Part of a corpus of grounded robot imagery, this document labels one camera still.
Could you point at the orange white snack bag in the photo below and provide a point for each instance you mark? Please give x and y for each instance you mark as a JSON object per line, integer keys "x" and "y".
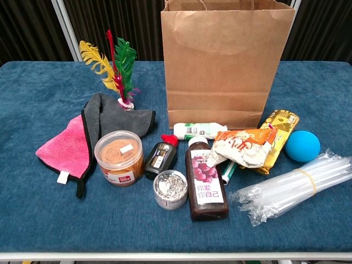
{"x": 242, "y": 151}

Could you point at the gold biscuit packet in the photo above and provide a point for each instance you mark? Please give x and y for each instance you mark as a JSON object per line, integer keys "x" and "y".
{"x": 283, "y": 123}

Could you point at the clear plastic sleeve pack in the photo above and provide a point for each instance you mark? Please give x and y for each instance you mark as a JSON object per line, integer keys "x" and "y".
{"x": 288, "y": 187}

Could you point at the blue ball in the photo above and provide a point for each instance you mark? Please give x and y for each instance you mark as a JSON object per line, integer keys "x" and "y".
{"x": 302, "y": 146}

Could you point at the brown paper bag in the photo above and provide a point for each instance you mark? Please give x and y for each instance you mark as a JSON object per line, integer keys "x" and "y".
{"x": 220, "y": 68}

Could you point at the white green plastic bottle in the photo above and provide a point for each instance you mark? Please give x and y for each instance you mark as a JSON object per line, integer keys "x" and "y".
{"x": 198, "y": 130}

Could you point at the black ink bottle red cap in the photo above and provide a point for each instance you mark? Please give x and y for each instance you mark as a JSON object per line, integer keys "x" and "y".
{"x": 159, "y": 159}

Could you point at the grape juice bottle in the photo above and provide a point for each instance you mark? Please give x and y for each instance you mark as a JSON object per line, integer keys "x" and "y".
{"x": 206, "y": 181}

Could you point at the round tin of paper clips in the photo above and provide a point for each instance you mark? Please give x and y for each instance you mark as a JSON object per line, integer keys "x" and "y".
{"x": 170, "y": 189}

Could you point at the clear jar of rubber bands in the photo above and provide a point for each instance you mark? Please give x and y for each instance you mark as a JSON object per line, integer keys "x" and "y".
{"x": 119, "y": 159}

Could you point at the green white marker pen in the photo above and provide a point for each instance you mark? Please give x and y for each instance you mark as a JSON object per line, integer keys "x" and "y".
{"x": 228, "y": 171}

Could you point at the colourful feather shuttlecock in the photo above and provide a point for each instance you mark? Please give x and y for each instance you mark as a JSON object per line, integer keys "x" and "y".
{"x": 123, "y": 63}

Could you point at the pink and gray cloth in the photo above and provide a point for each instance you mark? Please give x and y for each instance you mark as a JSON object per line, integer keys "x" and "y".
{"x": 68, "y": 148}

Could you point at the black pleated partition panel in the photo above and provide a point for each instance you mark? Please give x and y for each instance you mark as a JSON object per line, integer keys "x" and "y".
{"x": 321, "y": 27}
{"x": 27, "y": 27}
{"x": 123, "y": 22}

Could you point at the blue felt table cover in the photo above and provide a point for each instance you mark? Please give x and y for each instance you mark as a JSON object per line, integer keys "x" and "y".
{"x": 55, "y": 220}

